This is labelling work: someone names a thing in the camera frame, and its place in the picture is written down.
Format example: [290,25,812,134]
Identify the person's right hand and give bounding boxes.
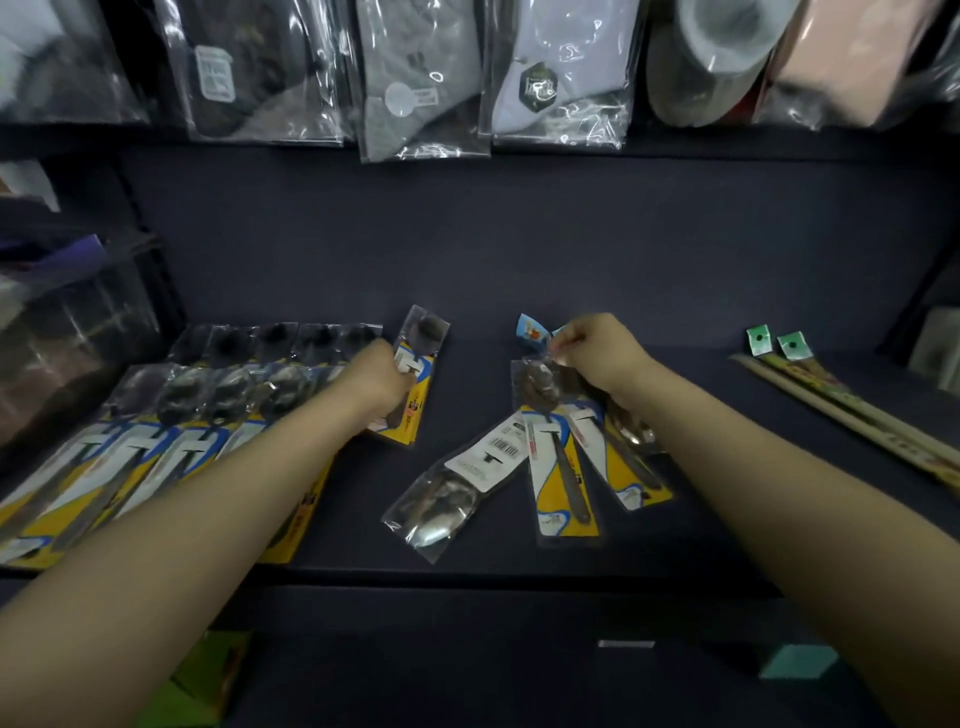
[549,312,658,400]

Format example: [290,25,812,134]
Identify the person's left hand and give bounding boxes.
[331,339,417,430]

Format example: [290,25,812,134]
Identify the yellow card spoon packet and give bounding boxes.
[562,401,675,513]
[511,358,602,546]
[367,303,452,450]

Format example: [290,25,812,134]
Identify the spoon packet with blue tag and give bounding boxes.
[516,313,669,459]

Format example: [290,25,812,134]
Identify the person's left forearm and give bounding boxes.
[0,393,376,728]

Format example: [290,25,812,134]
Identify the person's right forearm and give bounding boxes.
[611,366,960,728]

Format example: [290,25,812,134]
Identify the spoon packet white barcode label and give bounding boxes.
[380,408,535,565]

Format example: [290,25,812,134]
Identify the row of packaged spoons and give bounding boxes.
[0,322,385,571]

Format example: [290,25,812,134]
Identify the white socks in clear bag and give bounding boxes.
[483,0,648,151]

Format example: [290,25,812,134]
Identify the chopsticks packet with green tag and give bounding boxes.
[776,330,960,470]
[730,324,960,494]

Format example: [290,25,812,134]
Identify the grey socks in clear bag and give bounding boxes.
[355,0,493,164]

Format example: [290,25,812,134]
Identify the beige socks in clear bag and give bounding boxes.
[646,0,800,129]

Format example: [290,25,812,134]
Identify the black socks in clear bag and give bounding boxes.
[155,0,355,145]

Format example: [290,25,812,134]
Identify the clear plastic wrapped goods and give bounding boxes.
[0,251,168,451]

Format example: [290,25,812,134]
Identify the purple packet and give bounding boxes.
[0,234,114,290]

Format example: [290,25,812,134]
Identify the green yellow package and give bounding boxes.
[135,630,252,728]

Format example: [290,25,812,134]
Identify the white box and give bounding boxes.
[907,306,960,391]

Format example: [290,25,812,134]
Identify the teal shelf label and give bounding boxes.
[759,643,840,681]

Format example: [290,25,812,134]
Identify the pink socks in clear bag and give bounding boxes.
[753,0,950,130]

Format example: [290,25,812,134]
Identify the dark socks in clear bag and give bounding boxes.
[0,0,147,126]

